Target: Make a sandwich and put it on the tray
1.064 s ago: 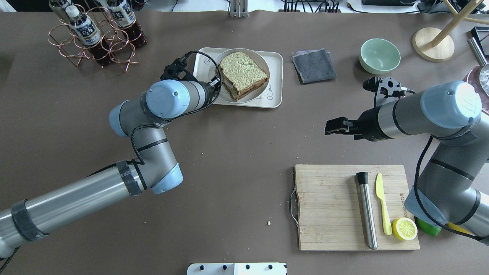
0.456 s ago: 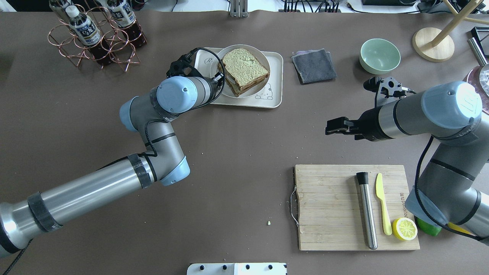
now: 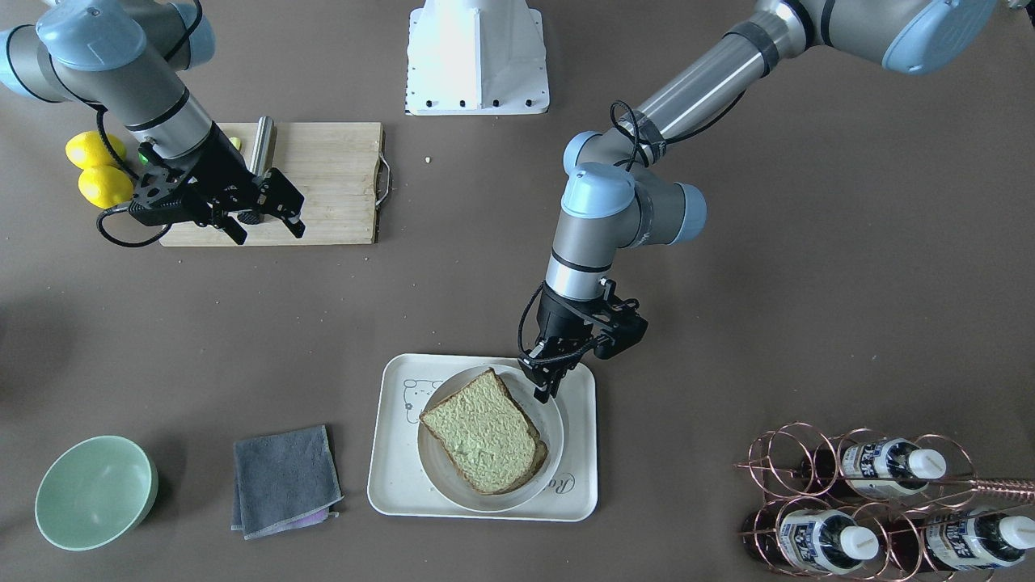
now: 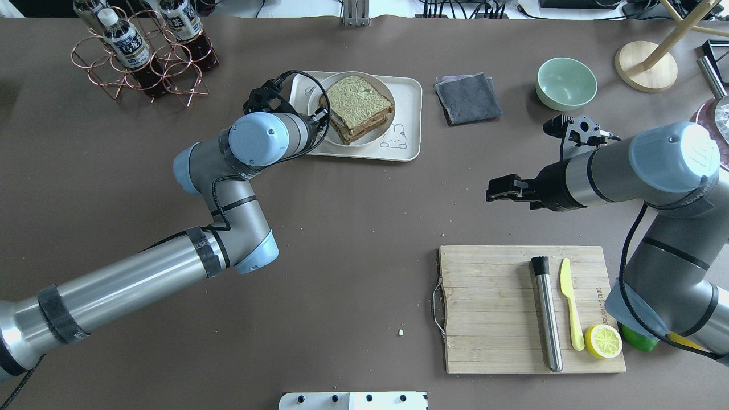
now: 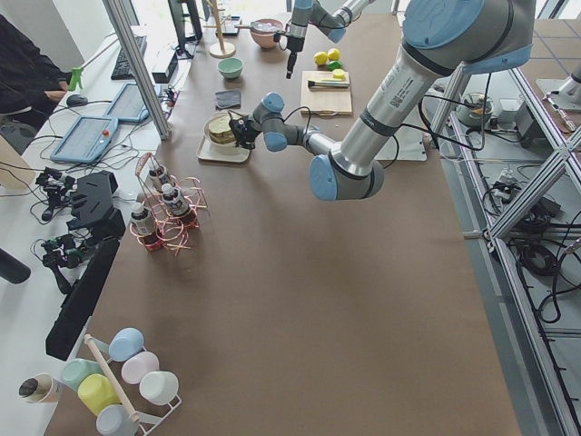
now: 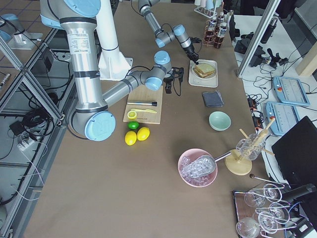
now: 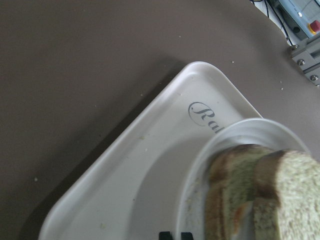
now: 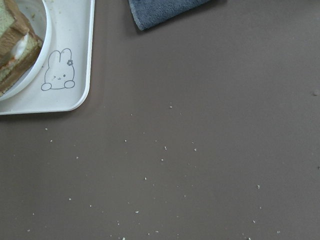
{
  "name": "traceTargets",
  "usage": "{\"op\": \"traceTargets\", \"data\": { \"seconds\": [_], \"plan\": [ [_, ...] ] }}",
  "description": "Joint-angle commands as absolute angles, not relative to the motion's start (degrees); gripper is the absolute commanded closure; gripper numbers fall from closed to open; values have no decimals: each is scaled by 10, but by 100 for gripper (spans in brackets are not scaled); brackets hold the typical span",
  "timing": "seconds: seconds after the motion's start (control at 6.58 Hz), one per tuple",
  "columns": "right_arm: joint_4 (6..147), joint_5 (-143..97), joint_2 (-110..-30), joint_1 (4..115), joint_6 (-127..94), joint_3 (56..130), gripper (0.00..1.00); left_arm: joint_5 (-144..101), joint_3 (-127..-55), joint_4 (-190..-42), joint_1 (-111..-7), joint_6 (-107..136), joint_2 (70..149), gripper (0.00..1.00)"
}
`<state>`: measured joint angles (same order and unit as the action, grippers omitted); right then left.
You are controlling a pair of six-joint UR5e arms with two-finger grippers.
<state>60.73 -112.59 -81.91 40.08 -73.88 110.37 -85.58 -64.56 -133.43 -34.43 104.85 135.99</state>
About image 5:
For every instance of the green cup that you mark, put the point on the green cup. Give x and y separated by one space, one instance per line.
77 370

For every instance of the cream rabbit tray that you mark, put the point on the cream rabbit tray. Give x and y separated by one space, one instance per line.
206 154

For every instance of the tea bottle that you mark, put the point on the tea bottle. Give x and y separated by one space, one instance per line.
174 201
142 220
158 177

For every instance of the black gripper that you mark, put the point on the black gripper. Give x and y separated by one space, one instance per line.
245 130
295 44

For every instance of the half lemon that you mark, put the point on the half lemon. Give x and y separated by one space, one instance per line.
338 74

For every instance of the yellow cup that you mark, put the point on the yellow cup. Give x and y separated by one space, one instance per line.
96 393

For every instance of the aluminium frame post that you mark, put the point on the aluminium frame post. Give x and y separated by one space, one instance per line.
121 25

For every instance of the paper cup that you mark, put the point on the paper cup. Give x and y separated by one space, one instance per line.
42 388

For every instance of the metal tongs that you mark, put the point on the metal tongs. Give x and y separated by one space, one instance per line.
327 84

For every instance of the wooden cutting board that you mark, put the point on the wooden cutting board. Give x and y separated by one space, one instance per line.
325 101

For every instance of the computer mouse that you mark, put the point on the computer mouse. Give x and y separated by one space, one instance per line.
75 100

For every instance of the green lime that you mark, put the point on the green lime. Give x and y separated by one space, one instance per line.
333 65

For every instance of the bread slice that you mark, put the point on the bread slice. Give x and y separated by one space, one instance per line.
218 129

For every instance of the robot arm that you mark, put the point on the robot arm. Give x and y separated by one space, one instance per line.
331 24
481 37

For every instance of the green bowl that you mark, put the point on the green bowl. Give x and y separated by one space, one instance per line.
230 68

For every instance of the grey blue cup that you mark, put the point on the grey blue cup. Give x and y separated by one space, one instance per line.
113 420

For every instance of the white cup rack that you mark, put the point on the white cup rack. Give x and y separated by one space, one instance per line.
148 416

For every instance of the white plate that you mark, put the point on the white plate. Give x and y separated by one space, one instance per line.
228 149

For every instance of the wooden stand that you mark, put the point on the wooden stand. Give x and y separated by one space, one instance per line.
221 49

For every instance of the grey cloth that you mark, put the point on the grey cloth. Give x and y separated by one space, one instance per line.
227 99

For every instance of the copper wire bottle rack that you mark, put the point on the copper wire bottle rack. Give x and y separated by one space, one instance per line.
171 233

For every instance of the pink cup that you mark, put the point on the pink cup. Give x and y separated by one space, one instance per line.
135 368

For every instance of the pink bowl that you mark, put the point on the pink bowl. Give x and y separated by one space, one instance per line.
263 32

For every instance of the person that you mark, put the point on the person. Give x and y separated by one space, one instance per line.
31 84

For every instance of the white cup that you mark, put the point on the white cup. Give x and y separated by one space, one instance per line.
159 387

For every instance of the yellow lemon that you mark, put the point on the yellow lemon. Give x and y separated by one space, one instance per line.
321 58
334 54

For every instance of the blue teach pendant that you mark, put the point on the blue teach pendant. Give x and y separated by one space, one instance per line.
86 140
128 106

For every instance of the black monitor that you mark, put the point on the black monitor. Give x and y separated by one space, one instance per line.
187 26

